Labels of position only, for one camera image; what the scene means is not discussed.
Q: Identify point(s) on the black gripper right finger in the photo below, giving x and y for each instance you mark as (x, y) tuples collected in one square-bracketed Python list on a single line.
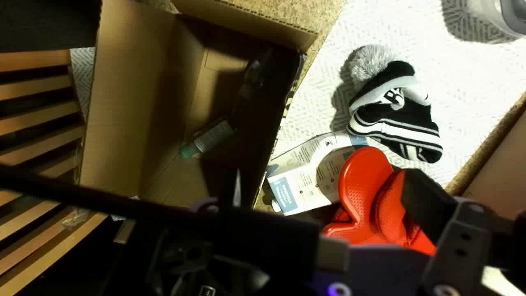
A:
[(450, 235)]

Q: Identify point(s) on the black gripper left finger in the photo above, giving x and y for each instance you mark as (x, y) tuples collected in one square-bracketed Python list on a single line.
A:
[(274, 235)]

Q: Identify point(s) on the red plastic object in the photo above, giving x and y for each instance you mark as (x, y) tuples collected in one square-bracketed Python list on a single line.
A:
[(367, 186)]

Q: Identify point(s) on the tall open cardboard box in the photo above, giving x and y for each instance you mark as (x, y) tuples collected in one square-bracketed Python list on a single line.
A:
[(504, 169)]

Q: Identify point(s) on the black object in box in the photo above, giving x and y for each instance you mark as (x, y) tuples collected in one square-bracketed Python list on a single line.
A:
[(257, 82)]

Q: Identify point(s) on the cardboard box holding packages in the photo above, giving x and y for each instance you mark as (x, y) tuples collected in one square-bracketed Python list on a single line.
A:
[(137, 109)]

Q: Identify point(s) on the clear plastic bottle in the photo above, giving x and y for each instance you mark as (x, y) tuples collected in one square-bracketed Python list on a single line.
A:
[(297, 181)]

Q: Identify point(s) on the green marker pen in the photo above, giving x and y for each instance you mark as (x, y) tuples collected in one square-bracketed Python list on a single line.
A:
[(211, 137)]

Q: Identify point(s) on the black white striped beanie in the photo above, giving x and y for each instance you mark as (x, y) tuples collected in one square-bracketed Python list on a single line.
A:
[(400, 120)]

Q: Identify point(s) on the white patterned cloth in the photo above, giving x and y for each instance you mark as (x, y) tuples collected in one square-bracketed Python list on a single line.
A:
[(466, 82)]

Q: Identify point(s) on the wooden slatted surface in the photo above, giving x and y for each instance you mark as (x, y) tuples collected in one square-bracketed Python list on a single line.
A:
[(34, 137)]

